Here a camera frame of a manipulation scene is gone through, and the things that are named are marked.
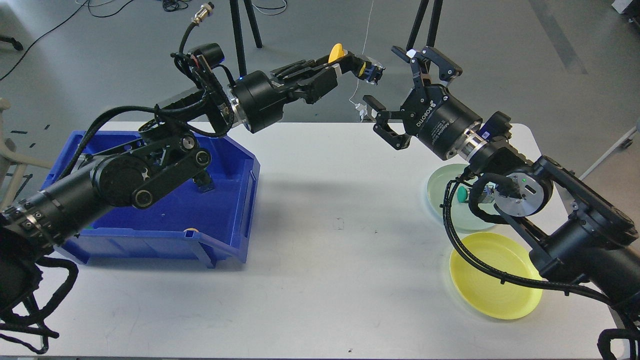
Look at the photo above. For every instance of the blue plastic bin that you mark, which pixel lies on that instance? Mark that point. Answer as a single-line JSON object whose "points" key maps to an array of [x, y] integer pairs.
{"points": [[223, 217]]}

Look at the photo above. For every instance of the black tripod leg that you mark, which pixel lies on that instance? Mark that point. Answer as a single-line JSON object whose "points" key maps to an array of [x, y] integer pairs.
{"points": [[253, 23], [417, 23], [236, 24], [435, 19]]}

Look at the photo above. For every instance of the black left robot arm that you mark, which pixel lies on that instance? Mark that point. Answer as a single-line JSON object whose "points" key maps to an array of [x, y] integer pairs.
{"points": [[134, 156]]}

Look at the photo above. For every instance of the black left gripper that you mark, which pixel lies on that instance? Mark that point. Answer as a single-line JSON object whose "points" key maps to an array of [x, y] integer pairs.
{"points": [[262, 99]]}

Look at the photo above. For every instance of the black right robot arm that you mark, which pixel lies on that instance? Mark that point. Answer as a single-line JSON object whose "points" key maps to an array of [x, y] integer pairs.
{"points": [[579, 242]]}

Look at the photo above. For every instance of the light green plate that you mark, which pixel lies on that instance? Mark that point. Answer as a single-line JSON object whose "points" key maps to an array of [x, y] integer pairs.
{"points": [[462, 218]]}

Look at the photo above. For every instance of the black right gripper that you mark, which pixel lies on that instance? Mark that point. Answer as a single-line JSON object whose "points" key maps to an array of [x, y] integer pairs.
{"points": [[434, 115]]}

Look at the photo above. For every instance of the green push button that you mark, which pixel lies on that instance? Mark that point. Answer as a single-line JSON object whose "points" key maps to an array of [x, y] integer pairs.
{"points": [[204, 182], [463, 194]]}

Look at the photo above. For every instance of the yellow plate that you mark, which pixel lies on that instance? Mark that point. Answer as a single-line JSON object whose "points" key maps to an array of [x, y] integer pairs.
{"points": [[485, 293]]}

